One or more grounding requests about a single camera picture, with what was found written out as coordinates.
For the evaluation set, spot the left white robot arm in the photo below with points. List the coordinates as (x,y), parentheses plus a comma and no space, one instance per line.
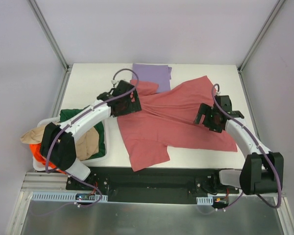
(58,142)

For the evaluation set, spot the white laundry basket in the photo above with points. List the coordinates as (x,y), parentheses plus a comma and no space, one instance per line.
(103,137)

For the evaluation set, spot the left aluminium frame post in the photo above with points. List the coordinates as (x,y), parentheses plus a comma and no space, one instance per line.
(48,33)

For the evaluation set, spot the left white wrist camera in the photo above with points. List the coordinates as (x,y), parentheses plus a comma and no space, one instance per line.
(114,82)

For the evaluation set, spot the left white cable duct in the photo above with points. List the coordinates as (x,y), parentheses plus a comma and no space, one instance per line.
(68,197)

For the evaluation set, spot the beige t shirt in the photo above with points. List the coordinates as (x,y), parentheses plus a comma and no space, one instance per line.
(85,147)

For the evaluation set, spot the right white cable duct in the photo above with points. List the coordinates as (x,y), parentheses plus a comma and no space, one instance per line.
(205,201)

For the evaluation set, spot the right aluminium frame post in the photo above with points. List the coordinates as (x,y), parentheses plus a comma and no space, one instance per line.
(262,33)

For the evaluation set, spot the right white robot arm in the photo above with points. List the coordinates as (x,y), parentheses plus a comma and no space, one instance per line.
(262,171)

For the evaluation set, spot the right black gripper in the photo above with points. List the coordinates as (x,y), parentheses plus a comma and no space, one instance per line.
(202,115)

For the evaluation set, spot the aluminium frame post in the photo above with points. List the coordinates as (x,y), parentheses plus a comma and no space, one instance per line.
(262,33)
(48,33)

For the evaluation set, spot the pink t shirt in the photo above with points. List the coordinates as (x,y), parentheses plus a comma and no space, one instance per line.
(167,119)

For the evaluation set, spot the folded purple t shirt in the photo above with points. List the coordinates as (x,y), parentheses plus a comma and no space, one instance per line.
(159,74)

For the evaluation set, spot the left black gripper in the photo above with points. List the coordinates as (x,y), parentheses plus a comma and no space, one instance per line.
(135,97)

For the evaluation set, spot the orange t shirt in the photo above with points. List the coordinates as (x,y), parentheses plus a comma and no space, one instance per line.
(35,149)

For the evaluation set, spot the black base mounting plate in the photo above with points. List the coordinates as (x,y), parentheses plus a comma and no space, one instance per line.
(152,185)

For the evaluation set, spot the white cable duct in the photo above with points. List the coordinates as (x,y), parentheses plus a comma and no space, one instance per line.
(205,201)
(68,197)

